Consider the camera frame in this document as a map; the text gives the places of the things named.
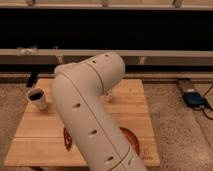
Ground white paper cup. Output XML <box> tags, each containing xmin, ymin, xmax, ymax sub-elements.
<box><xmin>26</xmin><ymin>87</ymin><xmax>47</xmax><ymax>110</ymax></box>

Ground dark red chili pepper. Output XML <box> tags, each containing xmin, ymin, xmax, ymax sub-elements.
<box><xmin>63</xmin><ymin>128</ymin><xmax>72</xmax><ymax>151</ymax></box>

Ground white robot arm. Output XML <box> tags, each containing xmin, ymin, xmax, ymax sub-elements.
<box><xmin>51</xmin><ymin>52</ymin><xmax>147</xmax><ymax>171</ymax></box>

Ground orange plate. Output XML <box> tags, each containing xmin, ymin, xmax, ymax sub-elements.
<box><xmin>120</xmin><ymin>127</ymin><xmax>140</xmax><ymax>154</ymax></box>

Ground wooden wall rail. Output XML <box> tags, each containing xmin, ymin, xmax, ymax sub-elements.
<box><xmin>0</xmin><ymin>48</ymin><xmax>213</xmax><ymax>66</ymax></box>

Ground black cable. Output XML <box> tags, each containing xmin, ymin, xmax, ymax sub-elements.
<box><xmin>199</xmin><ymin>83</ymin><xmax>213</xmax><ymax>120</ymax></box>

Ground blue electronic box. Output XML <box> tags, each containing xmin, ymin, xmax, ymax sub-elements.
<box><xmin>183</xmin><ymin>89</ymin><xmax>205</xmax><ymax>107</ymax></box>

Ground black table leg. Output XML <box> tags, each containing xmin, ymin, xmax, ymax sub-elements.
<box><xmin>26</xmin><ymin>71</ymin><xmax>39</xmax><ymax>87</ymax></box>

